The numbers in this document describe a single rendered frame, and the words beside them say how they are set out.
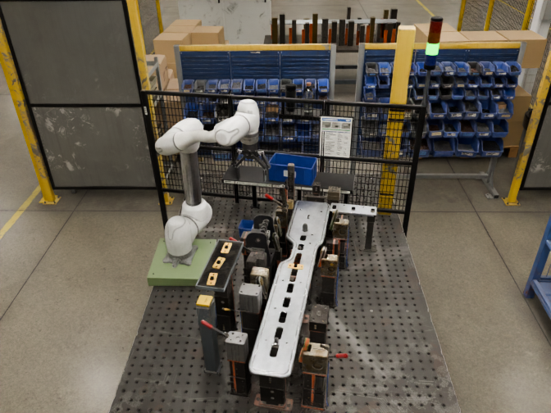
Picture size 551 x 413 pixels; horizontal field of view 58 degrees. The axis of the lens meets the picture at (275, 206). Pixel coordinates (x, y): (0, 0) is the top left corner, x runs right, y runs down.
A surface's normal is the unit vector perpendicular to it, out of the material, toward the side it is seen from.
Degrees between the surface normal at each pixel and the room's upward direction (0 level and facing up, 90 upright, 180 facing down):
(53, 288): 0
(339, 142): 90
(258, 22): 90
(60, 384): 0
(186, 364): 0
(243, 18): 90
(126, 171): 91
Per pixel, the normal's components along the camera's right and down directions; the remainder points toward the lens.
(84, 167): -0.03, 0.58
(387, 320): -0.02, -0.84
